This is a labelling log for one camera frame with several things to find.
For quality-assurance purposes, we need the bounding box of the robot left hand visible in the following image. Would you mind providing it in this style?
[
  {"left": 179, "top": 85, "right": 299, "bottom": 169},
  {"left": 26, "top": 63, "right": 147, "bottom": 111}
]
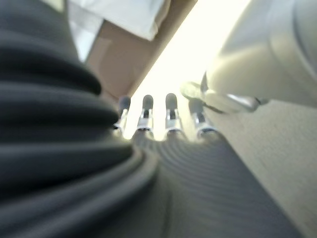
[{"left": 0, "top": 0, "right": 306, "bottom": 238}]

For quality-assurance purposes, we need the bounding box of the white duvet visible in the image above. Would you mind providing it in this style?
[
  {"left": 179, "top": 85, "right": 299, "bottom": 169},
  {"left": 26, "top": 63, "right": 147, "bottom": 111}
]
[{"left": 70, "top": 0, "right": 164, "bottom": 41}]

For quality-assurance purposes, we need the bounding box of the brown cardboard box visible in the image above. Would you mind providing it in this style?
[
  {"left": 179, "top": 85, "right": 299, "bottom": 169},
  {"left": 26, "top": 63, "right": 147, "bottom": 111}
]
[{"left": 85, "top": 0, "right": 199, "bottom": 100}]

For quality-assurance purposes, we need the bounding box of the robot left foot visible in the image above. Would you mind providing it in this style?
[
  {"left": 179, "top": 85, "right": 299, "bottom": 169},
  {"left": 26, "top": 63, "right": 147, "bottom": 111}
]
[{"left": 180, "top": 81, "right": 270, "bottom": 114}]

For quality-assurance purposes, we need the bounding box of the white robot left leg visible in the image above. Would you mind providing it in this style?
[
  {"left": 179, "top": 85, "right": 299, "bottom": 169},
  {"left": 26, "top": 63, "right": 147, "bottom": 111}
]
[{"left": 205, "top": 0, "right": 317, "bottom": 110}]

